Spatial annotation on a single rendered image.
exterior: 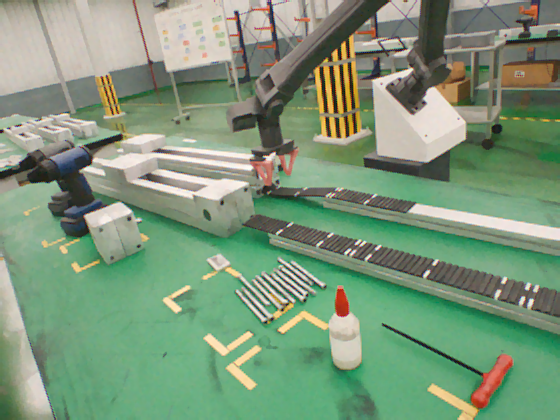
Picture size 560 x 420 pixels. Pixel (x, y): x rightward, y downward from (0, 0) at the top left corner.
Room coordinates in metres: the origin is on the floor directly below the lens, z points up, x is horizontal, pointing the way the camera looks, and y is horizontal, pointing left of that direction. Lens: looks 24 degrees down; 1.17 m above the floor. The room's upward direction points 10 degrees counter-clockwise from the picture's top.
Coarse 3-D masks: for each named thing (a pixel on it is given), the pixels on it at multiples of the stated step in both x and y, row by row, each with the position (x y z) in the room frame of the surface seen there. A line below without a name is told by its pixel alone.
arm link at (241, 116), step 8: (256, 96) 0.93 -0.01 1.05; (240, 104) 0.92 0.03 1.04; (248, 104) 0.91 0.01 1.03; (256, 104) 0.92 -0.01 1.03; (272, 104) 0.86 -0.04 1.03; (280, 104) 0.86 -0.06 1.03; (232, 112) 0.90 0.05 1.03; (240, 112) 0.90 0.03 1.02; (248, 112) 0.90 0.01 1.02; (256, 112) 0.90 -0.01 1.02; (264, 112) 0.90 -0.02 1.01; (272, 112) 0.87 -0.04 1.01; (280, 112) 0.88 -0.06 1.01; (232, 120) 0.90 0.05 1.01; (240, 120) 0.90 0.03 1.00; (248, 120) 0.91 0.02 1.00; (232, 128) 0.91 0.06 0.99; (240, 128) 0.91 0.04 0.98; (248, 128) 0.92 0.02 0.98
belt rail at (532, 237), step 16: (336, 208) 0.79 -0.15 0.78; (352, 208) 0.76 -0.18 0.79; (368, 208) 0.73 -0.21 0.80; (416, 208) 0.67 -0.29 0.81; (432, 208) 0.66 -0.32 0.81; (416, 224) 0.65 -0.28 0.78; (432, 224) 0.63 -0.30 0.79; (448, 224) 0.61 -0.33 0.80; (464, 224) 0.58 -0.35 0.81; (480, 224) 0.57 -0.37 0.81; (496, 224) 0.56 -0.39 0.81; (512, 224) 0.55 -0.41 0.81; (528, 224) 0.54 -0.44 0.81; (496, 240) 0.54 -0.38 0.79; (512, 240) 0.52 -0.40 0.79; (528, 240) 0.51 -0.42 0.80; (544, 240) 0.49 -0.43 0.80
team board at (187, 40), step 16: (208, 0) 6.61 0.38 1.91; (160, 16) 7.21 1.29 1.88; (176, 16) 7.02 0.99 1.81; (192, 16) 6.83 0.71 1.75; (208, 16) 6.65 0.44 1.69; (224, 16) 6.48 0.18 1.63; (160, 32) 7.26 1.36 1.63; (176, 32) 7.06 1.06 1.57; (192, 32) 6.87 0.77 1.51; (208, 32) 6.69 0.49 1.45; (224, 32) 6.51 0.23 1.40; (176, 48) 7.11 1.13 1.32; (192, 48) 6.91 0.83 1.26; (208, 48) 6.72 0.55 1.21; (224, 48) 6.55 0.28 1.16; (176, 64) 7.16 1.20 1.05; (192, 64) 6.95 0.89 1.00; (208, 64) 6.73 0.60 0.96; (176, 96) 7.31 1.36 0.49; (240, 96) 6.53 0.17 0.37
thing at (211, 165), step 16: (160, 160) 1.29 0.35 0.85; (176, 160) 1.21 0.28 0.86; (192, 160) 1.15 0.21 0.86; (208, 160) 1.11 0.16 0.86; (224, 160) 1.14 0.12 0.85; (240, 160) 1.09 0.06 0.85; (272, 160) 1.00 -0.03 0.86; (208, 176) 1.09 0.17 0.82; (224, 176) 1.03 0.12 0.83; (240, 176) 0.98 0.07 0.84; (256, 176) 0.96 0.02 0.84; (272, 176) 1.00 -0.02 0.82; (256, 192) 0.96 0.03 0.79
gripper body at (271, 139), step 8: (264, 128) 0.93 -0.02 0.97; (272, 128) 0.92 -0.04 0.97; (280, 128) 0.94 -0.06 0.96; (264, 136) 0.93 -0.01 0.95; (272, 136) 0.92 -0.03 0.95; (280, 136) 0.93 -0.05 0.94; (264, 144) 0.93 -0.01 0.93; (272, 144) 0.92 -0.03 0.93; (280, 144) 0.93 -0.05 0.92; (288, 144) 0.94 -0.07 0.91; (256, 152) 0.93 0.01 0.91; (264, 152) 0.90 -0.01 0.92; (272, 152) 0.91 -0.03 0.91
